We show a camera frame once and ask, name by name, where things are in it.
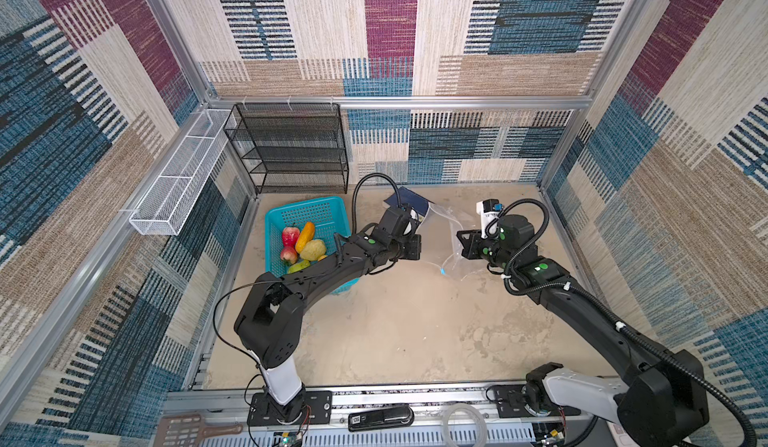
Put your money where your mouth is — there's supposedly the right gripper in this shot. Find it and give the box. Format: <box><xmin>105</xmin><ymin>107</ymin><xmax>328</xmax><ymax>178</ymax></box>
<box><xmin>455</xmin><ymin>229</ymin><xmax>515</xmax><ymax>272</ymax></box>

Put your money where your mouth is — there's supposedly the clear zip top bag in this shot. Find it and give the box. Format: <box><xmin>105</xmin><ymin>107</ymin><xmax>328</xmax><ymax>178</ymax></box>
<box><xmin>418</xmin><ymin>203</ymin><xmax>486</xmax><ymax>281</ymax></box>

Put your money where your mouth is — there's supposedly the teal plastic basket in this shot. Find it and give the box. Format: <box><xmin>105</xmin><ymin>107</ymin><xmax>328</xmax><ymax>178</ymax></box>
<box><xmin>264</xmin><ymin>196</ymin><xmax>351</xmax><ymax>277</ymax></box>

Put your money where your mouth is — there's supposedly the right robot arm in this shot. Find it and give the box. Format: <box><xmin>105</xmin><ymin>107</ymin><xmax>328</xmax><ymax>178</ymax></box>
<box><xmin>456</xmin><ymin>215</ymin><xmax>758</xmax><ymax>446</ymax></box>

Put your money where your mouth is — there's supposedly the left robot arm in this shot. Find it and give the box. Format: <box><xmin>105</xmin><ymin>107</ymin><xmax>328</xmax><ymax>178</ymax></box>
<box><xmin>234</xmin><ymin>204</ymin><xmax>421</xmax><ymax>424</ymax></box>

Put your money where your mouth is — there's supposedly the blue book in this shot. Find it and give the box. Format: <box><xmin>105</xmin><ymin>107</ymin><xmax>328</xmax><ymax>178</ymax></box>
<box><xmin>385</xmin><ymin>187</ymin><xmax>430</xmax><ymax>220</ymax></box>

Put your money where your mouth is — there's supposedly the red apple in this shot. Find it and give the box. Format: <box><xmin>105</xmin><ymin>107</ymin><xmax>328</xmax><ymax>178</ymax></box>
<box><xmin>281</xmin><ymin>226</ymin><xmax>301</xmax><ymax>248</ymax></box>

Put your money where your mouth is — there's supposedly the pink peach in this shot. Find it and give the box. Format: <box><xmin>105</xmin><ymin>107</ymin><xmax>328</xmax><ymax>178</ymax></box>
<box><xmin>279</xmin><ymin>246</ymin><xmax>299</xmax><ymax>266</ymax></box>

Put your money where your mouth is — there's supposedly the black remote device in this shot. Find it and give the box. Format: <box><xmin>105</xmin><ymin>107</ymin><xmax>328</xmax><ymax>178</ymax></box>
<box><xmin>347</xmin><ymin>404</ymin><xmax>415</xmax><ymax>432</ymax></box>

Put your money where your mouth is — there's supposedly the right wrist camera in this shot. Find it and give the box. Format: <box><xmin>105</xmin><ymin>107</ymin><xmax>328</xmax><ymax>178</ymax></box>
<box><xmin>476</xmin><ymin>199</ymin><xmax>503</xmax><ymax>238</ymax></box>

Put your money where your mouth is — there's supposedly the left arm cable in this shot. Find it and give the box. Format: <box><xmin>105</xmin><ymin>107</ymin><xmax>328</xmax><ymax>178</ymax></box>
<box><xmin>350</xmin><ymin>172</ymin><xmax>403</xmax><ymax>235</ymax></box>

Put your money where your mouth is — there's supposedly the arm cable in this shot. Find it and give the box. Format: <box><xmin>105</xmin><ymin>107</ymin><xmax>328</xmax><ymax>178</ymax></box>
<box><xmin>350</xmin><ymin>172</ymin><xmax>403</xmax><ymax>235</ymax></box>
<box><xmin>484</xmin><ymin>198</ymin><xmax>758</xmax><ymax>447</ymax></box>

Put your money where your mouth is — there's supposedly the black wire shelf rack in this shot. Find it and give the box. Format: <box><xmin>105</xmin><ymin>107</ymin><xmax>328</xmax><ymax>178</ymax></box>
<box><xmin>224</xmin><ymin>103</ymin><xmax>349</xmax><ymax>194</ymax></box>

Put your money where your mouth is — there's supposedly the clear tubing ring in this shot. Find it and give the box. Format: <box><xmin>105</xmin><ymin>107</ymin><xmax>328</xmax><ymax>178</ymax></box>
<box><xmin>440</xmin><ymin>403</ymin><xmax>488</xmax><ymax>447</ymax></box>

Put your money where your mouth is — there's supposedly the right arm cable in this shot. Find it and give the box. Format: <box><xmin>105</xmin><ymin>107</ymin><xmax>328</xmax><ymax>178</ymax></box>
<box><xmin>484</xmin><ymin>198</ymin><xmax>758</xmax><ymax>447</ymax></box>

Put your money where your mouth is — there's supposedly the white mesh wall tray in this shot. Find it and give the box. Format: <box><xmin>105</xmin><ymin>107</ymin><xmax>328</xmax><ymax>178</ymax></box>
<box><xmin>129</xmin><ymin>109</ymin><xmax>229</xmax><ymax>236</ymax></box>

